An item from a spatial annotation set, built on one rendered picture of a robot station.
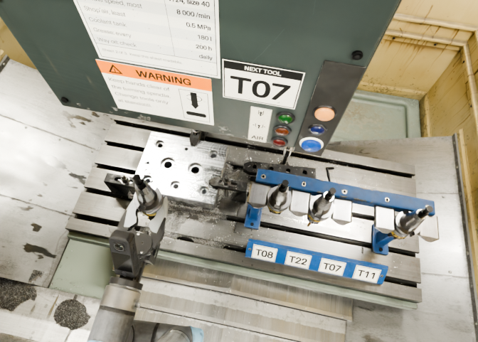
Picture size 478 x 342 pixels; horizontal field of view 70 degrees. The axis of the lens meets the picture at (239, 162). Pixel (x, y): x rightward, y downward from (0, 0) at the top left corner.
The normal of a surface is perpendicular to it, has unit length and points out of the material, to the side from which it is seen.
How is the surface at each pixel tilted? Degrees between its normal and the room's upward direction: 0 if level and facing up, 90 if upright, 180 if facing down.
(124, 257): 61
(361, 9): 90
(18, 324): 17
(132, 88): 90
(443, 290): 24
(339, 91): 90
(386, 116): 0
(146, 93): 90
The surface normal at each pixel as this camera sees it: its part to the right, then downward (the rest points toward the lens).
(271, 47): -0.19, 0.87
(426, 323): -0.38, -0.49
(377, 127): 0.03, -0.47
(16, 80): 0.43, -0.35
